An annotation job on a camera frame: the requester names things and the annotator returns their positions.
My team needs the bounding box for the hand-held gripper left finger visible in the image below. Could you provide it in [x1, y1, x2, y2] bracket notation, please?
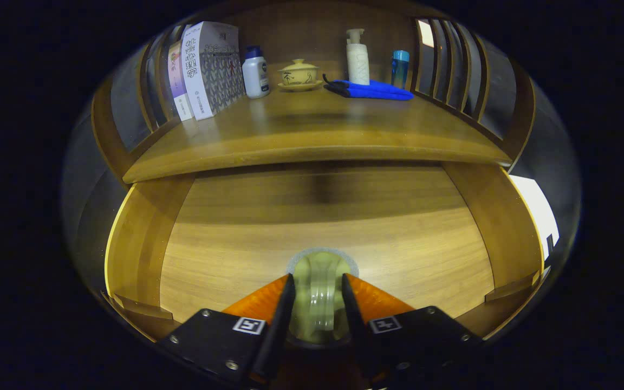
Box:
[155, 272, 296, 388]

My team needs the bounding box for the yellow lidded tea cup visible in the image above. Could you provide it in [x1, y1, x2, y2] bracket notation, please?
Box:
[277, 58, 324, 92]

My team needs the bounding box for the black backdrop cloth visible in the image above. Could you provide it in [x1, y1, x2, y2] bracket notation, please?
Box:
[62, 22, 582, 282]

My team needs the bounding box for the white patterned book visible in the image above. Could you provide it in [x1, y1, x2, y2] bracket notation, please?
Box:
[181, 21, 246, 121]

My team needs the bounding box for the white grey appliance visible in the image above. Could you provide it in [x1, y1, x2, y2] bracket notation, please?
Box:
[509, 174, 560, 261]

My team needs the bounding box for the wooden drawer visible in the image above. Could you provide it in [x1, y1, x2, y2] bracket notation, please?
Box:
[103, 161, 548, 342]

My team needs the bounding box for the white pump bottle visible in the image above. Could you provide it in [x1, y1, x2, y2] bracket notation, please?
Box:
[346, 28, 371, 86]

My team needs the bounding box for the wooden countertop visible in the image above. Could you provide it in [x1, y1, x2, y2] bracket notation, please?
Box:
[122, 81, 513, 184]

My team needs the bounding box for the blue folded cloth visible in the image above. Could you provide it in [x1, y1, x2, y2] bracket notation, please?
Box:
[323, 74, 414, 101]

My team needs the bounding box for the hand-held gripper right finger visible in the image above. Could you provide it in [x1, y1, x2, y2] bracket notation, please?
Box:
[341, 272, 486, 388]

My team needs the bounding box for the white bottle blue cap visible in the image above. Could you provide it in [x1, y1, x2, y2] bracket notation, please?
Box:
[242, 45, 271, 99]

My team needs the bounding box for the purple book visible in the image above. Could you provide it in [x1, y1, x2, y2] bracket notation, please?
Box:
[167, 41, 194, 122]

